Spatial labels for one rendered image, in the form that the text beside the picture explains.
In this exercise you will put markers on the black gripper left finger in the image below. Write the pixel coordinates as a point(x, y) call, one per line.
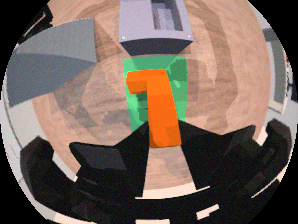
point(129, 157)

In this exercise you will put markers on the orange l-shaped part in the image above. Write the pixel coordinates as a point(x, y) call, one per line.
point(162, 115)

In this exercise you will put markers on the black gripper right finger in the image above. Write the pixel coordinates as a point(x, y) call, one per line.
point(205, 151)

